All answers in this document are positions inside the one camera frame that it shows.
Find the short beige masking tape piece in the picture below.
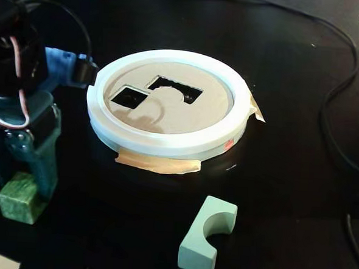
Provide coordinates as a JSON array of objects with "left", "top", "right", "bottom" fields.
[{"left": 246, "top": 91, "right": 268, "bottom": 124}]

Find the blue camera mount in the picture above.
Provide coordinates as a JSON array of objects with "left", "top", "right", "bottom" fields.
[{"left": 43, "top": 46, "right": 97, "bottom": 89}]

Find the black cylindrical wrist camera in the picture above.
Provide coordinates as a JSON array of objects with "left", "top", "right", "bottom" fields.
[{"left": 72, "top": 57, "right": 99, "bottom": 85}]

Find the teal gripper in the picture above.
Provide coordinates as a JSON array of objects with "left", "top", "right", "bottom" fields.
[{"left": 0, "top": 87, "right": 64, "bottom": 202}]

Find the pink white servo wire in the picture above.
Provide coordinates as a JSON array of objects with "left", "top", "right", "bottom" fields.
[{"left": 0, "top": 35, "right": 39, "bottom": 132}]

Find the light green arch block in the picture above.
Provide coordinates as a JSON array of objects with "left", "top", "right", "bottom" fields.
[{"left": 177, "top": 194, "right": 239, "bottom": 269}]

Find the long black cable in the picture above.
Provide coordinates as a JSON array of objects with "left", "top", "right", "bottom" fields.
[{"left": 110, "top": 0, "right": 359, "bottom": 178}]

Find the grey cardboard insert with holes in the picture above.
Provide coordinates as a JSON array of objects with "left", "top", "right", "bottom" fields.
[{"left": 100, "top": 55, "right": 236, "bottom": 139}]

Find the pale yellow block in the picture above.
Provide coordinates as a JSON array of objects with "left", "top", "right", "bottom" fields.
[{"left": 113, "top": 147, "right": 203, "bottom": 176}]

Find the white round sorter ring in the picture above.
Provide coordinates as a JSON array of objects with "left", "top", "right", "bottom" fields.
[{"left": 82, "top": 44, "right": 254, "bottom": 163}]

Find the dark green square block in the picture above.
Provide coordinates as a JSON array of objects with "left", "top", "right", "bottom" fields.
[{"left": 0, "top": 170, "right": 51, "bottom": 226}]

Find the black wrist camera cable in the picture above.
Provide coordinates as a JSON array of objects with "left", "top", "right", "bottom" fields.
[{"left": 21, "top": 0, "right": 97, "bottom": 65}]

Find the black cable loop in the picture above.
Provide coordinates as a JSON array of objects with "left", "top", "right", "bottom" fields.
[{"left": 341, "top": 187, "right": 359, "bottom": 269}]

